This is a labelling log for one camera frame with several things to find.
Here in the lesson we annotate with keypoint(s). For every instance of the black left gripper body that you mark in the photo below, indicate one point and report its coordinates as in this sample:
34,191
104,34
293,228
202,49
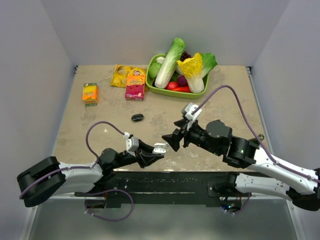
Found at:
126,158

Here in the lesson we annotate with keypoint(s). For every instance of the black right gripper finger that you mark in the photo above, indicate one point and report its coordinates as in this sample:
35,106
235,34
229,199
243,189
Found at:
182,126
173,140

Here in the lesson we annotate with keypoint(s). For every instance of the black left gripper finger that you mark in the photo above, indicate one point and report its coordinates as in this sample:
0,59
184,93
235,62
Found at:
145,147
145,160

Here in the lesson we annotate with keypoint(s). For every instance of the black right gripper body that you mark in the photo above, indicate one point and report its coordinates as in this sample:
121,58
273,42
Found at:
196,135

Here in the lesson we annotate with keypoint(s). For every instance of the white earbud charging case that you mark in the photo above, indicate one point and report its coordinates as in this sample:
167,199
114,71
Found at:
160,148

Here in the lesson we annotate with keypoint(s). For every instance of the black earbud charging case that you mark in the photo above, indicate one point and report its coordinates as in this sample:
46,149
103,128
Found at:
137,117

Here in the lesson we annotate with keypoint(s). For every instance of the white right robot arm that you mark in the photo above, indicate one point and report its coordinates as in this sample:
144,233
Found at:
278,178

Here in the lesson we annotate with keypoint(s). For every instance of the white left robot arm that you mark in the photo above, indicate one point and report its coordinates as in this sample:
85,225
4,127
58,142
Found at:
50,177

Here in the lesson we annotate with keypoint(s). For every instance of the green plastic tray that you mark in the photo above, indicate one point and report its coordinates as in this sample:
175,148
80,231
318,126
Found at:
176,94

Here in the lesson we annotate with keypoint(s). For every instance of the orange toy carrot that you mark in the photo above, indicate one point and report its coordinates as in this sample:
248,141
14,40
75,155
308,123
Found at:
184,89

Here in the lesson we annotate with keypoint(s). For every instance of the red toy tomato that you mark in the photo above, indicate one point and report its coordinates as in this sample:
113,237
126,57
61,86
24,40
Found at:
171,86

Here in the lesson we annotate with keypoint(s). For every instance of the purple toy onion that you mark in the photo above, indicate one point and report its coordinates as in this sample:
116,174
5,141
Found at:
181,81

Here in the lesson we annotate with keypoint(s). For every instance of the green napa cabbage toy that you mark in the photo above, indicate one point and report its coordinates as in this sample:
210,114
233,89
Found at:
169,64

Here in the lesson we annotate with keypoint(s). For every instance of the red snack box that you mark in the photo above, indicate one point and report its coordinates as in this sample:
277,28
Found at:
135,87

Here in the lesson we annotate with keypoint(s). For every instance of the yellow napa cabbage toy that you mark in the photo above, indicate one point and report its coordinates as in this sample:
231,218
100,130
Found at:
191,69

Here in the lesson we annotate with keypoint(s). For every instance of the green round toy vegetable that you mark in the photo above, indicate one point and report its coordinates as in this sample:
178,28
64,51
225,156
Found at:
154,69

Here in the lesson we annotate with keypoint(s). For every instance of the white toy garlic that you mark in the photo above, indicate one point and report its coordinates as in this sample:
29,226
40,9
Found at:
160,60

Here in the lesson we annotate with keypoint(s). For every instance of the green lettuce leaf toy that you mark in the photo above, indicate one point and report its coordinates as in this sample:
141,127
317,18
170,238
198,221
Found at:
208,63

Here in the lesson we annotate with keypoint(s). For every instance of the dark toy grapes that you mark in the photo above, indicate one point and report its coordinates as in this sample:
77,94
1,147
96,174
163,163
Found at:
185,56

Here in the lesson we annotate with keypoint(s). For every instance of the orange sponge pack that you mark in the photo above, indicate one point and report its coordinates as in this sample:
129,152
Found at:
90,94

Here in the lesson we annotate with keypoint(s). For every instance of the yellow chips bag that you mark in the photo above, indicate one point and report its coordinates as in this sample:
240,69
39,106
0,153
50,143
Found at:
121,73

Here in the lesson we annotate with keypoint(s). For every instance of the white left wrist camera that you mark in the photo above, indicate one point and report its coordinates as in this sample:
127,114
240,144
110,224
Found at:
131,143

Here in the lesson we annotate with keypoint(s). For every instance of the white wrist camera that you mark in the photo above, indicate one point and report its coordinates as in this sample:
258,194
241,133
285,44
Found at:
191,113
131,143

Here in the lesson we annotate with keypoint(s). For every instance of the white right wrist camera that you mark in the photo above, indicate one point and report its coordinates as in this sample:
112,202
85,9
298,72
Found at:
191,113

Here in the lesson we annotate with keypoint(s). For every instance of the black base frame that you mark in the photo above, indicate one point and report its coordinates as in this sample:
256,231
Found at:
167,188

